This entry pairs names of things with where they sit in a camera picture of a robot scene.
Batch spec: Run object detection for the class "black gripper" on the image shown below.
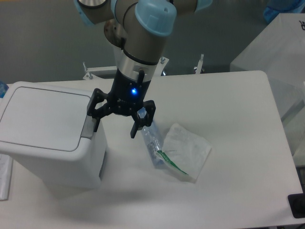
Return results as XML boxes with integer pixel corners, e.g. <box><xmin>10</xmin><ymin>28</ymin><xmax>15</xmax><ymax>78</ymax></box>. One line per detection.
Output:
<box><xmin>86</xmin><ymin>69</ymin><xmax>157</xmax><ymax>139</ymax></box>

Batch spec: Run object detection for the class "white push-button trash can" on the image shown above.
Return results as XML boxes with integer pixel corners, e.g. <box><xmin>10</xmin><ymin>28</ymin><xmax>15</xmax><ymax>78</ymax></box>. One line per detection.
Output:
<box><xmin>0</xmin><ymin>82</ymin><xmax>108</xmax><ymax>188</ymax></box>

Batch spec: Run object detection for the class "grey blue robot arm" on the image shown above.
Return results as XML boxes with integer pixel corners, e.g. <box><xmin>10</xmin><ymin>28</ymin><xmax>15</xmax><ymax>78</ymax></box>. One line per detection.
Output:
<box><xmin>74</xmin><ymin>0</ymin><xmax>211</xmax><ymax>138</ymax></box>

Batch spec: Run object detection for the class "clear plastic water bottle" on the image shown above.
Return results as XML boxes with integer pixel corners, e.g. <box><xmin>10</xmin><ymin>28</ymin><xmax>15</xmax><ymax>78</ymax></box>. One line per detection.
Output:
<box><xmin>141</xmin><ymin>120</ymin><xmax>164</xmax><ymax>168</ymax></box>

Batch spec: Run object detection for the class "white green plastic wrapper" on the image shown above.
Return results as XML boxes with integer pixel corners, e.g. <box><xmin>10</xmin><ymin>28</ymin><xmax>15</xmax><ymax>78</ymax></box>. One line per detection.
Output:
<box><xmin>154</xmin><ymin>123</ymin><xmax>212</xmax><ymax>180</ymax></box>

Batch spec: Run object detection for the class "white box at right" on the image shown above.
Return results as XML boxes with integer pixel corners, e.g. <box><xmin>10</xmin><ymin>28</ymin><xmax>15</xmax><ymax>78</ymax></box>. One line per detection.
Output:
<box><xmin>230</xmin><ymin>13</ymin><xmax>305</xmax><ymax>118</ymax></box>

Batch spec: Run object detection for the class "black device at corner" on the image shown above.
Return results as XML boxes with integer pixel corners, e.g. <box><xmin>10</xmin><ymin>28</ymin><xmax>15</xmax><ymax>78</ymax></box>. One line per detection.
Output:
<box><xmin>288</xmin><ymin>193</ymin><xmax>305</xmax><ymax>219</ymax></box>

